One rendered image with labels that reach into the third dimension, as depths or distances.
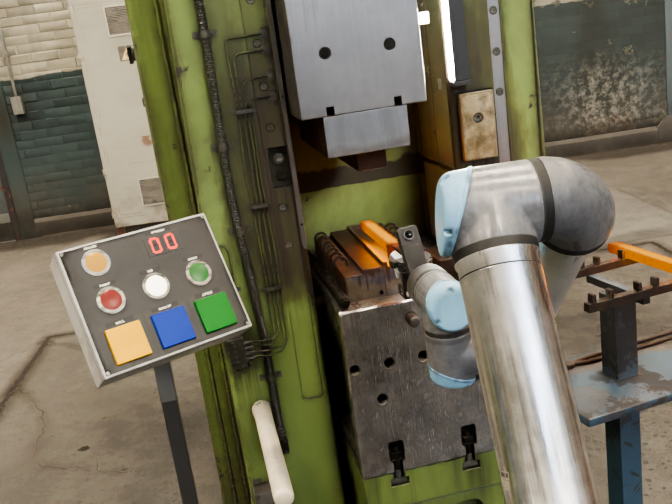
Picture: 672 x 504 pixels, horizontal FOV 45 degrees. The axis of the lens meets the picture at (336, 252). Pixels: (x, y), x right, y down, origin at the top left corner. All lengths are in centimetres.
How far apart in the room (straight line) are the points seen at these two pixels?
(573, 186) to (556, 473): 37
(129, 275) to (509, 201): 92
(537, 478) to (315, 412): 126
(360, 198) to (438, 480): 84
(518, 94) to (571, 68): 616
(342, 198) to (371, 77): 61
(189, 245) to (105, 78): 551
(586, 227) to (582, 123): 728
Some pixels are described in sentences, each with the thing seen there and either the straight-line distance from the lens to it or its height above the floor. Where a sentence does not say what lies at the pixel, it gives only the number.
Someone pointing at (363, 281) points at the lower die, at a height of 96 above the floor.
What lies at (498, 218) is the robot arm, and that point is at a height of 130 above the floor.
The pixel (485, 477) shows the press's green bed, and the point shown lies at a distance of 220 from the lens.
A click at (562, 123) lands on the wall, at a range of 833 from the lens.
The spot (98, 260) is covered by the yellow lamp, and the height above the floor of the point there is 117.
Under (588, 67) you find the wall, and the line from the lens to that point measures 837.
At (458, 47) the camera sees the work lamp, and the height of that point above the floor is 147.
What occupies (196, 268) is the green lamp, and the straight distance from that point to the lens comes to 178.
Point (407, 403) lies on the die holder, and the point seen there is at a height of 65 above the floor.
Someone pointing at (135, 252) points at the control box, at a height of 116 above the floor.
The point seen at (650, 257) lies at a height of 93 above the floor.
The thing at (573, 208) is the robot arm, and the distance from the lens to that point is 111.
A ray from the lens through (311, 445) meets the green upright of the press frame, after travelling 225.
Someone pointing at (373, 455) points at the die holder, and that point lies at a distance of 207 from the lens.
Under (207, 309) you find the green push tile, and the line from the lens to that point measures 175.
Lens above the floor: 156
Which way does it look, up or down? 16 degrees down
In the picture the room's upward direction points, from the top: 8 degrees counter-clockwise
